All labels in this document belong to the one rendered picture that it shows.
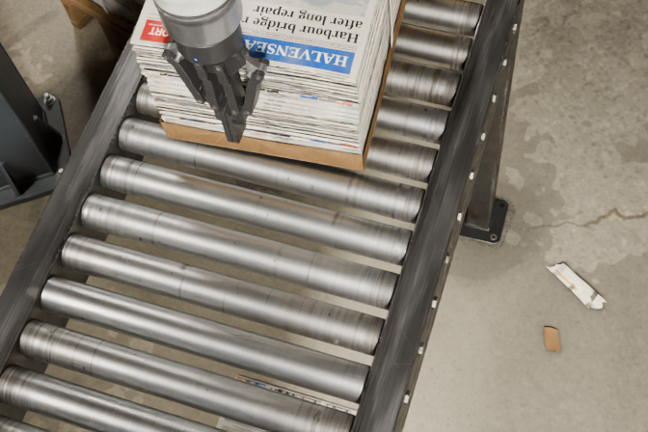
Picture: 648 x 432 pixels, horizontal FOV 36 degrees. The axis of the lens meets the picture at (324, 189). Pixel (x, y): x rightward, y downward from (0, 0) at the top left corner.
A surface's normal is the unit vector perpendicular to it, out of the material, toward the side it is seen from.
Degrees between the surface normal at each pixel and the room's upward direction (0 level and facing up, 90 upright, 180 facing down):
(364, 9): 1
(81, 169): 0
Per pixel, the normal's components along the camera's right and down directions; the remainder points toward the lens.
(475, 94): -0.08, -0.47
